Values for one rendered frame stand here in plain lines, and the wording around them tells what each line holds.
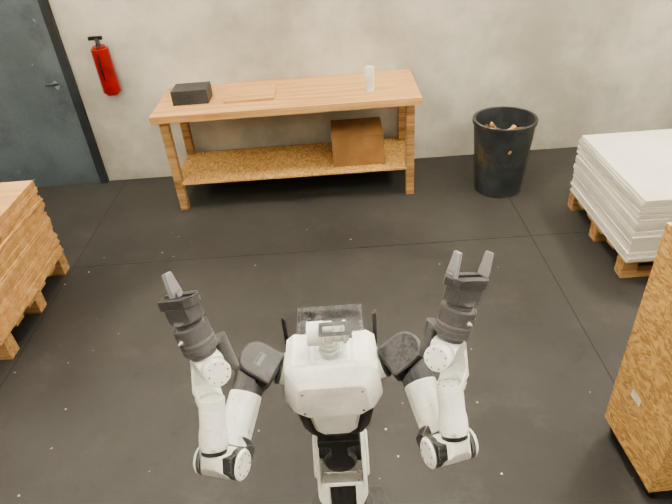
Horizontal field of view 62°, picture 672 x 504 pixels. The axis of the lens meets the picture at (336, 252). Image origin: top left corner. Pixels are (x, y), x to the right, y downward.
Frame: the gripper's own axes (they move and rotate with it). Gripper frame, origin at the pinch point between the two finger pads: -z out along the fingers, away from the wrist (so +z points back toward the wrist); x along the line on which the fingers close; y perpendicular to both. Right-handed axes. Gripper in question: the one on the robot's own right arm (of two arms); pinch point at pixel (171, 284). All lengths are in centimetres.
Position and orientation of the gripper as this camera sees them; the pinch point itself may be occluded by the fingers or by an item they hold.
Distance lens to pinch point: 137.3
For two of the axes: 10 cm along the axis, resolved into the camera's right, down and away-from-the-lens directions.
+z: 3.3, 9.0, 2.7
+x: 8.0, -1.2, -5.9
